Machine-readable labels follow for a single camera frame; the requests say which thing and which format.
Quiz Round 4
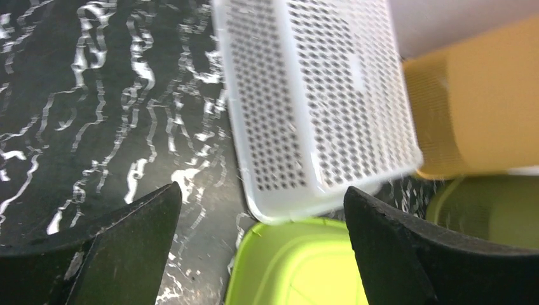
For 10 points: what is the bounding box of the orange mesh basket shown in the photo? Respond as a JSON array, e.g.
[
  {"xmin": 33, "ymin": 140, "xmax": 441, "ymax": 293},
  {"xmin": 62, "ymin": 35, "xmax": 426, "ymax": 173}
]
[{"xmin": 404, "ymin": 16, "xmax": 538, "ymax": 180}]

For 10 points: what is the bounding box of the white perforated plastic basket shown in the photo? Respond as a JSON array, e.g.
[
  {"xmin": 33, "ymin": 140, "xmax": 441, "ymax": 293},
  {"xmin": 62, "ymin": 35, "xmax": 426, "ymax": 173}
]
[{"xmin": 212, "ymin": 1, "xmax": 423, "ymax": 224}]

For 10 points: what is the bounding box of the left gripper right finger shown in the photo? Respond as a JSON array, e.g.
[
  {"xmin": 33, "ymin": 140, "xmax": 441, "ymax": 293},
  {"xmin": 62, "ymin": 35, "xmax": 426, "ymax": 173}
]
[{"xmin": 344, "ymin": 186, "xmax": 538, "ymax": 304}]

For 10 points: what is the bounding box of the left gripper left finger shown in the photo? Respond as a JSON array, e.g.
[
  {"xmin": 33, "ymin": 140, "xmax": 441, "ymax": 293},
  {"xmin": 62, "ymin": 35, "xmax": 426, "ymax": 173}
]
[{"xmin": 1, "ymin": 182, "xmax": 182, "ymax": 304}]

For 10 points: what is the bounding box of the lime green plastic tray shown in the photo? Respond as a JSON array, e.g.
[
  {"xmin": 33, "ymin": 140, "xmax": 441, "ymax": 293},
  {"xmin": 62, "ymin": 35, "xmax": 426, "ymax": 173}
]
[{"xmin": 224, "ymin": 218, "xmax": 368, "ymax": 304}]

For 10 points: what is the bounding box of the olive green mesh basket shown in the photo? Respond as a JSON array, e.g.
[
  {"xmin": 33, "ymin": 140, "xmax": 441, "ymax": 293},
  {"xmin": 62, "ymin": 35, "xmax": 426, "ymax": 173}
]
[{"xmin": 426, "ymin": 175, "xmax": 538, "ymax": 249}]

